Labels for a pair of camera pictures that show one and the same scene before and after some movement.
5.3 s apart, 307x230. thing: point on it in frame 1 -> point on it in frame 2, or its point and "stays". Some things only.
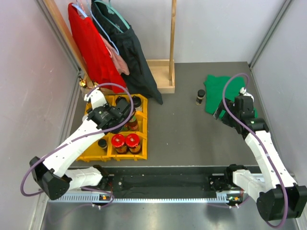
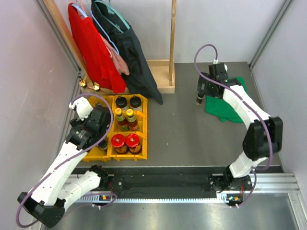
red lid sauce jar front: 118,141 stays
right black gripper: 230,104 -> 202,80
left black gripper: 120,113 -> 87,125
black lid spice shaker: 118,99 stays
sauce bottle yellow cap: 133,124 stays
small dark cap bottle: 102,143 stays
